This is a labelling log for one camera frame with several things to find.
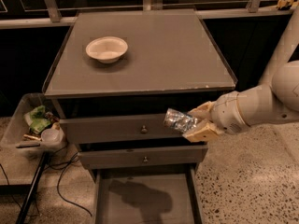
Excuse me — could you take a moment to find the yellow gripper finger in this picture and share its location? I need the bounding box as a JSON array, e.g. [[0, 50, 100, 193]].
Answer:
[[182, 119, 223, 143], [188, 101, 214, 120]]

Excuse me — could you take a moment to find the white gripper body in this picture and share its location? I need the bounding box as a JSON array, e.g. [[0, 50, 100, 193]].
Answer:
[[211, 91, 249, 134]]

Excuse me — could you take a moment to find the silver redbull can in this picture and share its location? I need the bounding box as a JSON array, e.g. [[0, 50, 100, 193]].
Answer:
[[164, 108, 198, 133]]

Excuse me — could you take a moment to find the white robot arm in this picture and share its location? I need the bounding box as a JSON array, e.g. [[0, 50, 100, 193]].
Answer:
[[183, 61, 299, 143]]

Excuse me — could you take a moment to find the grey middle drawer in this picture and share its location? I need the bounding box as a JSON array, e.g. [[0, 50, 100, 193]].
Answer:
[[78, 145, 207, 170]]

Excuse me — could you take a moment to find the brass top drawer knob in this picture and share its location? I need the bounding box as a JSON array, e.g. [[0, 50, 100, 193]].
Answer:
[[140, 125, 148, 134]]

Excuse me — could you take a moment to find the brass drawer knob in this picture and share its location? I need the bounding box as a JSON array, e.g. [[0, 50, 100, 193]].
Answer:
[[140, 125, 148, 134], [143, 156, 149, 163]]

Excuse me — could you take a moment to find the brass middle drawer knob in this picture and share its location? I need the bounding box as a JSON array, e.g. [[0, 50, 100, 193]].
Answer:
[[143, 156, 149, 163]]

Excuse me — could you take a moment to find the grey top drawer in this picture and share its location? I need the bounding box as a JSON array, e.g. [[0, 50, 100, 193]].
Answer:
[[59, 109, 223, 146]]

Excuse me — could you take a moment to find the grey open bottom drawer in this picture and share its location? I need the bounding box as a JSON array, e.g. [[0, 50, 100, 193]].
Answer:
[[92, 164, 204, 224]]

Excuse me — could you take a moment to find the grey drawer cabinet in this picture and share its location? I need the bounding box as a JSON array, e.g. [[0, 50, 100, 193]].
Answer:
[[42, 8, 238, 224]]

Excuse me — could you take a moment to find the white slanted pole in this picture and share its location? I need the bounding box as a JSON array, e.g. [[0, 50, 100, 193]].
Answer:
[[259, 7, 299, 84]]

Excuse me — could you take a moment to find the white paper bowl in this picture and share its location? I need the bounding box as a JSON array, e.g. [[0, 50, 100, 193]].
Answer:
[[85, 36, 128, 63]]

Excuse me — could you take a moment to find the yellow object on ledge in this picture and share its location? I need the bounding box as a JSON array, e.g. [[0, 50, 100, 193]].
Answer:
[[277, 0, 298, 10]]

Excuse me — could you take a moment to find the clear plastic cup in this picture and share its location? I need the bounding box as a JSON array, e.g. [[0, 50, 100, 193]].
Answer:
[[41, 129, 59, 142]]

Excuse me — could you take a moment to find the green snack bag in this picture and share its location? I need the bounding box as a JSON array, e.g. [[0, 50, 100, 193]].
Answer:
[[23, 105, 51, 134]]

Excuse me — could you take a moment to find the clear plastic bin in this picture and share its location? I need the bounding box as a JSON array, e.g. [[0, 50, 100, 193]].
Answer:
[[1, 93, 67, 158]]

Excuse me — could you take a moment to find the metal window railing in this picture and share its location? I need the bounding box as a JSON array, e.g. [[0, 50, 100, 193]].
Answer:
[[0, 0, 295, 27]]

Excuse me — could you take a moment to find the black metal bar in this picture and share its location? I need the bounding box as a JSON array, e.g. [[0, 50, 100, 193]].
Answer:
[[15, 152, 49, 224]]

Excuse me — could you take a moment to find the black cable on floor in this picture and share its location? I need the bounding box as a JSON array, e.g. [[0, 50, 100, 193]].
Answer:
[[43, 142, 93, 217]]

